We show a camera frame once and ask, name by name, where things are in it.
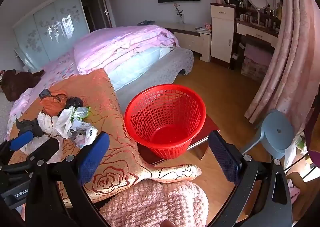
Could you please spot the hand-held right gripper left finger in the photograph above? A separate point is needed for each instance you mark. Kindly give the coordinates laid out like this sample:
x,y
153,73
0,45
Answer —
x,y
93,157

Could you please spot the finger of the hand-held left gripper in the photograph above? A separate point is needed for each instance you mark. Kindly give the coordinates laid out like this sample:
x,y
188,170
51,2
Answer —
x,y
45,147
21,139

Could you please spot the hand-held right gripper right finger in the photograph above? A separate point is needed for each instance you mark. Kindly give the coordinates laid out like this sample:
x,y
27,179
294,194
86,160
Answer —
x,y
225,157

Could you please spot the black wrapper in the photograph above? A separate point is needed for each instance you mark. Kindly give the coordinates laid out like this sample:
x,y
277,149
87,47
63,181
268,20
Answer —
x,y
30,126

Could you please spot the white printed plastic bag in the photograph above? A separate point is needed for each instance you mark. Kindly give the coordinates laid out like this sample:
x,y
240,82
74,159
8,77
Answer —
x,y
80,133

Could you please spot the orange plastic bag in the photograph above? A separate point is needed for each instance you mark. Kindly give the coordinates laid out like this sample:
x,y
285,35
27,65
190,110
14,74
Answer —
x,y
51,104

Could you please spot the white green plastic bag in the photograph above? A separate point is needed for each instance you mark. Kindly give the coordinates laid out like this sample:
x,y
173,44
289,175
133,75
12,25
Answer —
x,y
81,112

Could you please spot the small black plastic bag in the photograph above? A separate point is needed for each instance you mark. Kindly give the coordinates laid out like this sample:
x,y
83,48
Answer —
x,y
45,93

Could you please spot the large black plastic bag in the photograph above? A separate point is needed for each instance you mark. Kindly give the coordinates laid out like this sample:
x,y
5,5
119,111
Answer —
x,y
75,102

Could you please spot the red plastic basket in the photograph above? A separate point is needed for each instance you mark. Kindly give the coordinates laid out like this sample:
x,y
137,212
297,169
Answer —
x,y
160,139

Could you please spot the orange rose-pattern blanket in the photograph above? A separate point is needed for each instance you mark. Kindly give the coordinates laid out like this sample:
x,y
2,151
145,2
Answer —
x,y
120,157

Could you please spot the brown plush toy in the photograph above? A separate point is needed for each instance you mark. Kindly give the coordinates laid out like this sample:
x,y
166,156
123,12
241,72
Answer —
x,y
17,82

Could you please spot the light blue plastic stool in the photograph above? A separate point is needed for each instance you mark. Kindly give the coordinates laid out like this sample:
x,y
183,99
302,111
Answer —
x,y
277,129

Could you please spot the pink floral bedsheet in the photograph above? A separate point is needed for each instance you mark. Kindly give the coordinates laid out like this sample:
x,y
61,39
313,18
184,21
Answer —
x,y
57,72

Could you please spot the pink fluffy robe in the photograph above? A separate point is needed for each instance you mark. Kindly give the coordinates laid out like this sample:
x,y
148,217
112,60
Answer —
x,y
155,204

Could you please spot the patterned storage box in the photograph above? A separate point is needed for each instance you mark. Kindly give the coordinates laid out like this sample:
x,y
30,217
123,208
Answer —
x,y
253,69

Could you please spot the light blue pillow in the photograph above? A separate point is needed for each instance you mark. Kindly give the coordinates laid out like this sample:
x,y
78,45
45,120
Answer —
x,y
130,67

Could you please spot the bed with grey skirt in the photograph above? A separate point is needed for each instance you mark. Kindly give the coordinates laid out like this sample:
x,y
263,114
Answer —
x,y
155,77

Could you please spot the stool with pink cloth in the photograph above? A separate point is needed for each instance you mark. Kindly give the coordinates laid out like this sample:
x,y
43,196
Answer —
x,y
257,52

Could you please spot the wardrobe with glass sliding doors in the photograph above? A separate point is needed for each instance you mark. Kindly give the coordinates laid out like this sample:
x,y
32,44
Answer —
x,y
45,29

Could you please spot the folded pink quilt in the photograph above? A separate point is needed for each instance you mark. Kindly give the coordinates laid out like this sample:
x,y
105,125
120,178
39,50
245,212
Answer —
x,y
120,42

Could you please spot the low cream television cabinet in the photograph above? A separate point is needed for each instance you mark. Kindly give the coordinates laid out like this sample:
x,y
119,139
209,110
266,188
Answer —
x,y
195,42

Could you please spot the tall cream cabinet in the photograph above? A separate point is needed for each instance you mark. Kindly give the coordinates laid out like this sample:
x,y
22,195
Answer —
x,y
222,37

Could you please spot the pink curtain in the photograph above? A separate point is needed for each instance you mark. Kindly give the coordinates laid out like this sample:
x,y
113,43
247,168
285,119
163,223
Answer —
x,y
292,54

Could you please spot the cream dressing table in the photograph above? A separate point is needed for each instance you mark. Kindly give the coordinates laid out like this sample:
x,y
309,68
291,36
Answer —
x,y
255,32

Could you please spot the small pink ornament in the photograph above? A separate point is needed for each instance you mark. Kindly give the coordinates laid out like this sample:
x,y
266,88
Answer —
x,y
208,26

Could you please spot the row of cosmetic bottles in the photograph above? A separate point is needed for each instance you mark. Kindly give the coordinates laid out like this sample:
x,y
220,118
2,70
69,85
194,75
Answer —
x,y
246,17

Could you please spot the rose in glass vase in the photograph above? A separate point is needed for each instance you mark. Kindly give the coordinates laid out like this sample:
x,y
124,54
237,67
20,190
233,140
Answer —
x,y
182,18

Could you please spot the white room door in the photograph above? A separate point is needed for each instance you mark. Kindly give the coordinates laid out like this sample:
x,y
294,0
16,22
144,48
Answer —
x,y
107,10

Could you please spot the round white makeup mirror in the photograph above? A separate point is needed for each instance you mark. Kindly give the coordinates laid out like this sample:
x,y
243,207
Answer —
x,y
258,2

